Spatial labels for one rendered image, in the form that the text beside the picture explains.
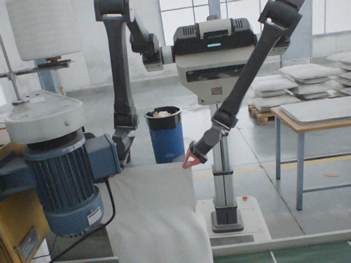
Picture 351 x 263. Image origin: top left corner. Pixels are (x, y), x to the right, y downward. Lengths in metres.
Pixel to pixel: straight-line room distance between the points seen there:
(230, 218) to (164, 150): 1.64
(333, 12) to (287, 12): 9.32
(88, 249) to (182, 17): 7.89
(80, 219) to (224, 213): 1.29
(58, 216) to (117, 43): 0.51
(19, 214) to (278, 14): 0.89
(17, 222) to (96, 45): 8.64
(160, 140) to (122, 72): 2.43
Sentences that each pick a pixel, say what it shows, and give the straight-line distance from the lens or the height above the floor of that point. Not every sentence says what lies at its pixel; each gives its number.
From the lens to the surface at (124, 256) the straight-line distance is 1.24.
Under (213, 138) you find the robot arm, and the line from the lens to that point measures 0.92.
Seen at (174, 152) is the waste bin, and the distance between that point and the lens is 3.35.
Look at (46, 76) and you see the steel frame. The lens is 9.72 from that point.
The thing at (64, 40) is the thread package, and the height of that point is 1.56.
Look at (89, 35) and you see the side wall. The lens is 9.35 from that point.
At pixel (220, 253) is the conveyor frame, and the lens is 1.65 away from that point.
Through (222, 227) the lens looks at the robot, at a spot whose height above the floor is 0.29.
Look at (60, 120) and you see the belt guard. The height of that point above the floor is 1.40.
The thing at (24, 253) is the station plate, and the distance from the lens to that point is 0.85.
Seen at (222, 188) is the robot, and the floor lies 0.58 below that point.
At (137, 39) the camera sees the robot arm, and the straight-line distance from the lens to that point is 1.15.
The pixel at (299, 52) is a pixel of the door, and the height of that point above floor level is 0.42.
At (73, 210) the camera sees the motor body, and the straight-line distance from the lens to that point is 0.74.
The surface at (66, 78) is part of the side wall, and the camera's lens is 9.75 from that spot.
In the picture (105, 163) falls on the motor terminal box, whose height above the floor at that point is 1.26.
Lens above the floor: 1.54
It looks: 19 degrees down
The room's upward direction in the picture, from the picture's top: 8 degrees counter-clockwise
